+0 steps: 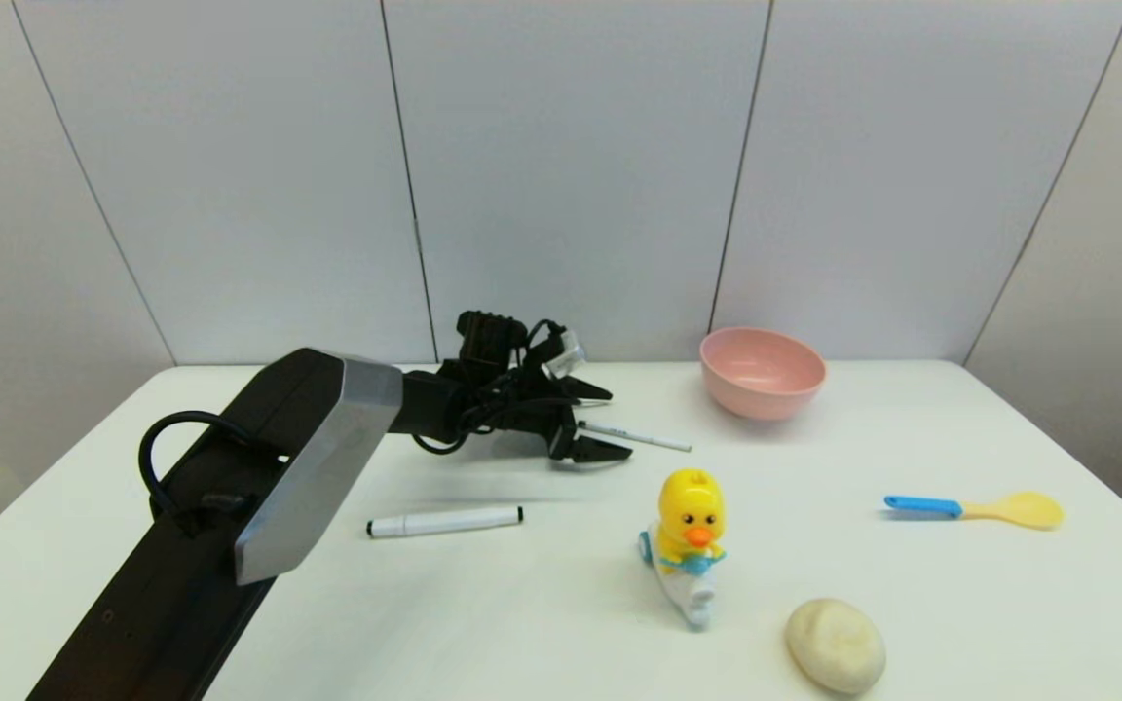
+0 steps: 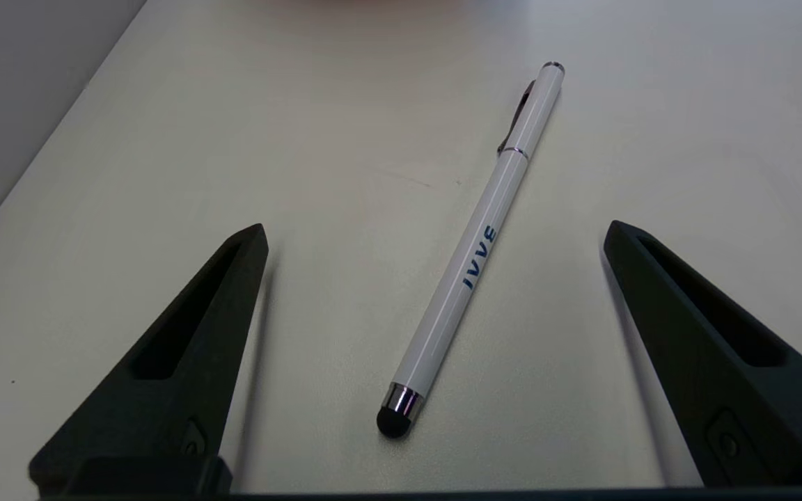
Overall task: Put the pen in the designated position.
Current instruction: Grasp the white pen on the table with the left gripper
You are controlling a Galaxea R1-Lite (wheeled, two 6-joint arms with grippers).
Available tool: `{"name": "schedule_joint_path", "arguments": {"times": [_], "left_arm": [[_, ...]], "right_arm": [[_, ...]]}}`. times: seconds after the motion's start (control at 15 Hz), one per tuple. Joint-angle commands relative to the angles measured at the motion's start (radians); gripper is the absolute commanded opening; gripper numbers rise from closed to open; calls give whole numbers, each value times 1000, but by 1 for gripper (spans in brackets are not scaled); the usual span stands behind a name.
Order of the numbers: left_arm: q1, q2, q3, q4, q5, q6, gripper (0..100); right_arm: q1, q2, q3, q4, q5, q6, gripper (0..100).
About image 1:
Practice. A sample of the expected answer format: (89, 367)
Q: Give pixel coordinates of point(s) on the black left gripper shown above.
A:
(556, 414)

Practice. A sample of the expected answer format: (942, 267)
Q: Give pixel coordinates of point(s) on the yellow duck scooter toy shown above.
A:
(690, 511)

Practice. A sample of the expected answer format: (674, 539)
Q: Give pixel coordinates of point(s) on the pink plastic bowl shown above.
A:
(761, 375)

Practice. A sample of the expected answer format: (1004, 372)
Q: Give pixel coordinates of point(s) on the cream round bun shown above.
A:
(834, 645)

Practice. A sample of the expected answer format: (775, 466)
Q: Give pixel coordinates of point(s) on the thick white marker black caps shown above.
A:
(444, 521)

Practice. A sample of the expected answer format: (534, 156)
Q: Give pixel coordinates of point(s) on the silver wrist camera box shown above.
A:
(566, 355)

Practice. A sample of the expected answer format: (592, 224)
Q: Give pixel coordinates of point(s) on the thin white pen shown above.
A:
(649, 441)

